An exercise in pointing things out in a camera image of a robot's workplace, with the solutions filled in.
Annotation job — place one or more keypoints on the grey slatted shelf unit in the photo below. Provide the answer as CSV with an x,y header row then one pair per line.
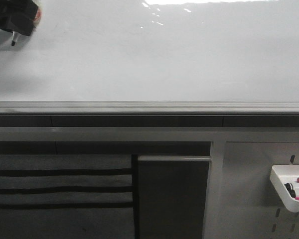
x,y
68,197

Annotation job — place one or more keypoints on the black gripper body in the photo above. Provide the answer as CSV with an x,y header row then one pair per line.
x,y
18,16

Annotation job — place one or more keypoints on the white whiteboard with grey frame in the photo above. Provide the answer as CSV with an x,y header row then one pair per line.
x,y
155,56

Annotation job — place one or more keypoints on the white plastic marker tray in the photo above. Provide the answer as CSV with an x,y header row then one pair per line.
x,y
280,175

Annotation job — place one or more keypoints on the black-capped marker in tray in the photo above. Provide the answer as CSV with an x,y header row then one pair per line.
x,y
290,186

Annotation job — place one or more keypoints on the dark grey cabinet panel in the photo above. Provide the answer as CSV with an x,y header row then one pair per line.
x,y
172,191

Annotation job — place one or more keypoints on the grey pegboard panel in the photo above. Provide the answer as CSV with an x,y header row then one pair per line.
x,y
250,207

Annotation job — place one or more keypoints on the white black-tipped whiteboard marker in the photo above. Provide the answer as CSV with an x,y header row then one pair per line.
x,y
36,21

